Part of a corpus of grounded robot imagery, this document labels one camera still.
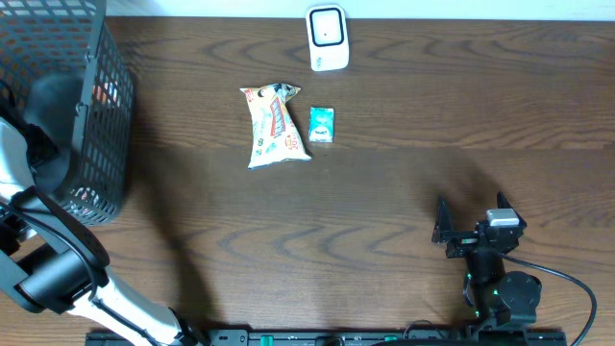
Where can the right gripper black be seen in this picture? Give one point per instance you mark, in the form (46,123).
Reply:
(443,234)

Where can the teal tissue pack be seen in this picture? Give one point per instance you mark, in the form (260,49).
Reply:
(321,125)

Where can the yellow wet wipes pack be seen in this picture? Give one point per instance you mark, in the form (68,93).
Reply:
(275,135)

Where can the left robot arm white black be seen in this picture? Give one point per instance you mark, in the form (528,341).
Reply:
(70,272)

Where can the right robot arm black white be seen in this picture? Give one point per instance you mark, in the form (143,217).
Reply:
(501,298)

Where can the black mesh plastic basket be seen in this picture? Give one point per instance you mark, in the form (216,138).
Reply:
(61,71)

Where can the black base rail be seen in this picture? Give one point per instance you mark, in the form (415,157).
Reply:
(244,338)

